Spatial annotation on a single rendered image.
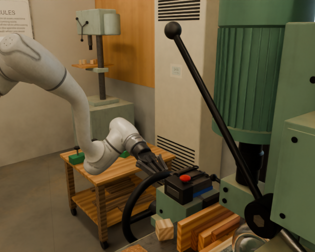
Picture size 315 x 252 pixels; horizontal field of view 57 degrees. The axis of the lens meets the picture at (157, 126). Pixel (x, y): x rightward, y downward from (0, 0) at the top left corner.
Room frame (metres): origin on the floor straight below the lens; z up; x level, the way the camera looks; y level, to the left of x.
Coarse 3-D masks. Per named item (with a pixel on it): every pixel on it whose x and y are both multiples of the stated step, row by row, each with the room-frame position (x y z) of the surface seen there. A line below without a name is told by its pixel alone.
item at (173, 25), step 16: (176, 32) 0.59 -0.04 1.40; (192, 64) 0.55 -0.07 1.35; (208, 96) 0.52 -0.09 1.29; (224, 128) 0.48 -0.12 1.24; (240, 160) 0.45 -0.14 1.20; (256, 192) 0.42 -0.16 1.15; (256, 208) 0.40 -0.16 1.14; (256, 224) 0.39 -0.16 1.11; (272, 224) 0.37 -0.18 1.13; (288, 240) 0.37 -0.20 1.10
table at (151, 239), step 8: (152, 216) 0.75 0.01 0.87; (152, 224) 0.75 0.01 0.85; (176, 224) 0.67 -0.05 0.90; (152, 232) 0.64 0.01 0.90; (176, 232) 0.64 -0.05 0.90; (136, 240) 0.61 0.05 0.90; (144, 240) 0.61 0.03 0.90; (152, 240) 0.61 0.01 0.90; (168, 240) 0.61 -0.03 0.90; (176, 240) 0.61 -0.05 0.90; (120, 248) 0.58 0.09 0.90; (144, 248) 0.58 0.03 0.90; (152, 248) 0.58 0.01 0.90; (160, 248) 0.58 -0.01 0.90; (168, 248) 0.58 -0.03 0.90; (176, 248) 0.58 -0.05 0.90
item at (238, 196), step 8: (232, 176) 0.63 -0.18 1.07; (224, 184) 0.61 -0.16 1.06; (232, 184) 0.59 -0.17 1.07; (240, 184) 0.59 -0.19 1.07; (224, 192) 0.61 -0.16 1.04; (232, 192) 0.59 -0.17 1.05; (240, 192) 0.57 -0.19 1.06; (248, 192) 0.56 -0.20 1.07; (224, 200) 0.60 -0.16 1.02; (232, 200) 0.59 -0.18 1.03; (240, 200) 0.57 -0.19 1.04; (248, 200) 0.55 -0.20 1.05; (232, 208) 0.59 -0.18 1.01; (240, 208) 0.57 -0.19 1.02
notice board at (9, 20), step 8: (0, 0) 3.01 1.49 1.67; (8, 0) 3.05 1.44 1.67; (16, 0) 3.10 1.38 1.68; (24, 0) 3.15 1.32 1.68; (0, 8) 3.00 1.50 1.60; (8, 8) 3.05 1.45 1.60; (16, 8) 3.09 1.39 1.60; (24, 8) 3.14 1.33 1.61; (0, 16) 2.99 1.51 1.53; (8, 16) 3.04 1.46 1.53; (16, 16) 3.09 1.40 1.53; (24, 16) 3.14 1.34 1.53; (0, 24) 2.98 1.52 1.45; (8, 24) 3.03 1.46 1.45; (16, 24) 3.08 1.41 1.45; (24, 24) 3.13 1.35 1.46; (32, 24) 3.18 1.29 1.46; (0, 32) 2.98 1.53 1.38; (8, 32) 3.02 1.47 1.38; (16, 32) 3.07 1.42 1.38; (24, 32) 3.12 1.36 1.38; (32, 32) 3.17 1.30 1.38
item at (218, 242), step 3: (231, 231) 0.59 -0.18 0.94; (228, 234) 0.58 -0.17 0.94; (222, 237) 0.57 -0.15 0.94; (216, 240) 0.56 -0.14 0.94; (219, 240) 0.56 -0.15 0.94; (213, 243) 0.55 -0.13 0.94; (216, 243) 0.55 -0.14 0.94; (219, 243) 0.55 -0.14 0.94; (207, 246) 0.54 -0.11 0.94; (210, 246) 0.54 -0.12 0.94; (213, 246) 0.54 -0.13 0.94; (201, 249) 0.53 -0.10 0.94; (204, 249) 0.53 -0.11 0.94; (207, 249) 0.53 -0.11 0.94; (210, 249) 0.53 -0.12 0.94
